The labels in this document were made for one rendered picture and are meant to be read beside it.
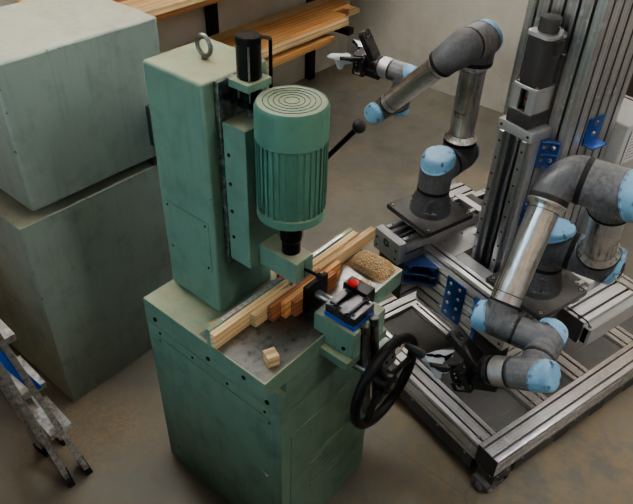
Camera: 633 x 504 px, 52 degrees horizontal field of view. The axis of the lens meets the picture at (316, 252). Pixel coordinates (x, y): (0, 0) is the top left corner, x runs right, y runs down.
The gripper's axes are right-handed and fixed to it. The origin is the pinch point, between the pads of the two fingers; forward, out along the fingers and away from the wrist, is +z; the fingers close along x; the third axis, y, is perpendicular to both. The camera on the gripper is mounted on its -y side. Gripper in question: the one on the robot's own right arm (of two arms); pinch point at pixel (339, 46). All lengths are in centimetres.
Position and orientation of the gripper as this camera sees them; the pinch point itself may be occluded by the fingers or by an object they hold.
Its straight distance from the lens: 258.2
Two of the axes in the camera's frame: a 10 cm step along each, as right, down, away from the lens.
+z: -7.6, -4.2, 5.0
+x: 6.5, -5.6, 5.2
